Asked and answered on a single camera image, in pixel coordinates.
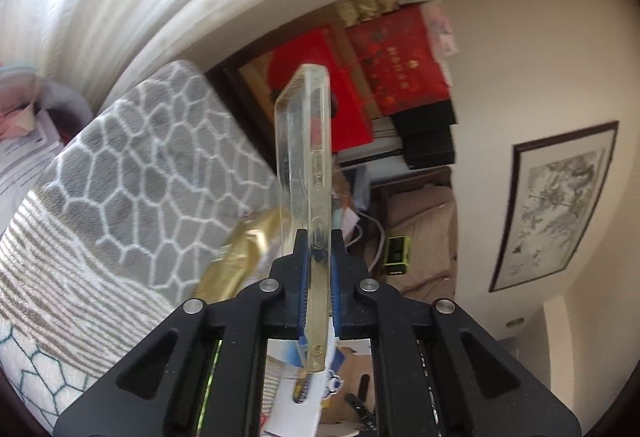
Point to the brown sofa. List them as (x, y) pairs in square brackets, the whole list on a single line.
[(425, 277)]

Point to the red gift box oval label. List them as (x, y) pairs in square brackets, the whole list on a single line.
[(350, 117)]

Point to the red gift box floral print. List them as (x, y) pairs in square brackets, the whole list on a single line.
[(400, 62)]

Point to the green black portable device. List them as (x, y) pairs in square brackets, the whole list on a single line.
[(397, 254)]

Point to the black speaker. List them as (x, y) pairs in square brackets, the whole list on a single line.
[(430, 149), (425, 117)]

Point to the white printed paper sheet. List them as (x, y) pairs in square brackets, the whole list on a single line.
[(25, 162)]

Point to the patterned fleece blanket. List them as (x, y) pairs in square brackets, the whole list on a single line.
[(125, 177)]

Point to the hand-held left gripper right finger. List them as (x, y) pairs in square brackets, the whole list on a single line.
[(336, 302)]

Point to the gold foil bag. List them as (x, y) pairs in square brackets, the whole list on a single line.
[(240, 252)]

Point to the tan sofa cushion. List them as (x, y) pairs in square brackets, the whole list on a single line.
[(425, 217)]

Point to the framed ink painting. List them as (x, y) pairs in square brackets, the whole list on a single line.
[(555, 207)]

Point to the pink white package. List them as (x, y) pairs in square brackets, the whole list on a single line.
[(441, 29)]

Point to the clear phone case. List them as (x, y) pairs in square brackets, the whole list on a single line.
[(305, 167)]

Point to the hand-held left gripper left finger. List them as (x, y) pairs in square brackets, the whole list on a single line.
[(301, 302)]

